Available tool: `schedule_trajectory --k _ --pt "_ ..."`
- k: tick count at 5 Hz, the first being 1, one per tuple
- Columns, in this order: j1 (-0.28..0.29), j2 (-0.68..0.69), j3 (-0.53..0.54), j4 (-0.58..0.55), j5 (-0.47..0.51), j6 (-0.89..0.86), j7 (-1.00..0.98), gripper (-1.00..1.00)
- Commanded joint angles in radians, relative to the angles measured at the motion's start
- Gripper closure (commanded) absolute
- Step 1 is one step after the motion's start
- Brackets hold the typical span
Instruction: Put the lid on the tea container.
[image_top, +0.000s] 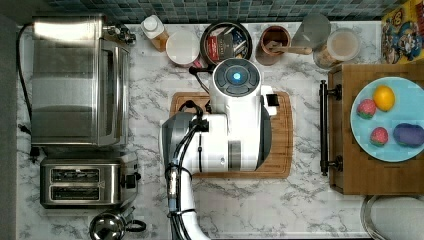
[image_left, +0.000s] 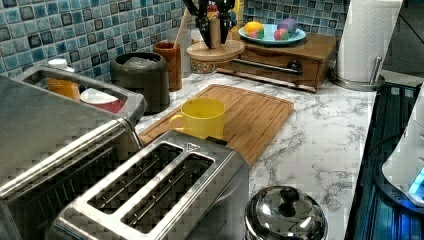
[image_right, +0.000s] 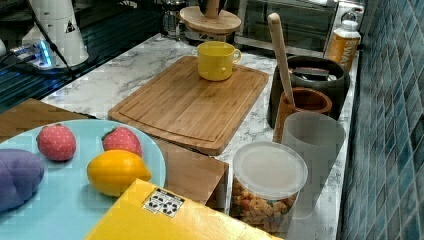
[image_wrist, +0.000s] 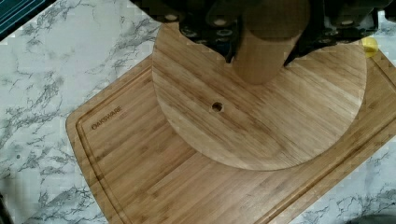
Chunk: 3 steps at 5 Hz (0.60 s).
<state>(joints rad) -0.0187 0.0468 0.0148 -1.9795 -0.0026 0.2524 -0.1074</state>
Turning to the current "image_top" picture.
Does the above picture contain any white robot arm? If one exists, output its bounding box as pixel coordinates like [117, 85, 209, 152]
[159, 58, 278, 240]

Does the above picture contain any bamboo cutting board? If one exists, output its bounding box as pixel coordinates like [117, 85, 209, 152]
[169, 91, 294, 180]

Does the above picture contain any white round canister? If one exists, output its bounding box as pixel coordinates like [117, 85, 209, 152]
[166, 30, 200, 67]

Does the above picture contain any wooden slotted spatula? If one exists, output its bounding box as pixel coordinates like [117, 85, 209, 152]
[266, 41, 313, 55]

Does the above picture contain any brown wooden utensil holder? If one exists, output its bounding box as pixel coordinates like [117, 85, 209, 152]
[255, 26, 291, 66]

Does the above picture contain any bottle with white cap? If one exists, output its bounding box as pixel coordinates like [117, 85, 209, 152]
[141, 15, 169, 52]

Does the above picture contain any clear glass jar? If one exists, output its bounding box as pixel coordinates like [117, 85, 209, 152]
[291, 13, 331, 49]

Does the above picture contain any stainless two-slot toaster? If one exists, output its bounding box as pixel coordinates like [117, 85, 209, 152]
[40, 152, 141, 208]

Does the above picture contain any stainless toaster oven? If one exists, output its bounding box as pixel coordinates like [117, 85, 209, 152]
[31, 14, 136, 147]

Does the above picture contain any stainless steel kettle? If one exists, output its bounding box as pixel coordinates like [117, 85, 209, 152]
[89, 207, 147, 240]

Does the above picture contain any jar with beige contents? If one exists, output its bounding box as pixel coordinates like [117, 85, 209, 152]
[313, 28, 361, 69]

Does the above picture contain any upper toy strawberry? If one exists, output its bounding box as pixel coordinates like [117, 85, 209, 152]
[356, 99, 376, 119]

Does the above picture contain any toy strawberry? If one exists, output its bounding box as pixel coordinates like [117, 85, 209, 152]
[370, 127, 389, 147]
[356, 99, 376, 119]

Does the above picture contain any lower toy strawberry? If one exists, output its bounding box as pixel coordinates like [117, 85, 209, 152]
[370, 127, 389, 147]

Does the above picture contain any yellow toy lemon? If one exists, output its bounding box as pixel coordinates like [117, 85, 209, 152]
[373, 85, 396, 111]

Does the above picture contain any light blue plate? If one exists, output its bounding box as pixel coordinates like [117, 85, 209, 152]
[350, 77, 424, 162]

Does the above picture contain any purple toy fruit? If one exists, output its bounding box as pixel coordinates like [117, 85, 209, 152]
[393, 123, 424, 148]

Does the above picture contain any colourful cereal box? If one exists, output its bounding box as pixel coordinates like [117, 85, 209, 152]
[381, 0, 424, 64]

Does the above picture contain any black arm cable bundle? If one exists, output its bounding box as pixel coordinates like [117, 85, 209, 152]
[164, 99, 210, 240]

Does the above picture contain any wooden tray with handle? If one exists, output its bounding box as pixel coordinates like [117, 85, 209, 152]
[319, 64, 423, 195]

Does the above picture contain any black oven power cord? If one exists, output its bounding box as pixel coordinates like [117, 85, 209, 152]
[15, 23, 41, 164]

